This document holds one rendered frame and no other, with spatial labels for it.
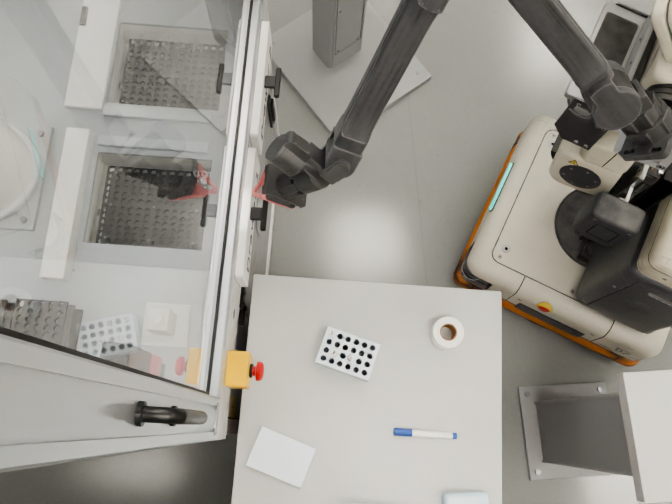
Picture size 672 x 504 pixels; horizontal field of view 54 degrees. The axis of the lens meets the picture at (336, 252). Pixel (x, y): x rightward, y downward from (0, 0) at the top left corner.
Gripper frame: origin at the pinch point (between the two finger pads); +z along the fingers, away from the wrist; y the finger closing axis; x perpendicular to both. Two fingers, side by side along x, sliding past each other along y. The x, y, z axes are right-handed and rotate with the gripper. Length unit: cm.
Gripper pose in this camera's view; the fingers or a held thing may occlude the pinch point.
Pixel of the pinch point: (261, 194)
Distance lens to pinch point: 140.1
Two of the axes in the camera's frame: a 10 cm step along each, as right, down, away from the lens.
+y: -7.5, -2.4, -6.2
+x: -1.0, 9.6, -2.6
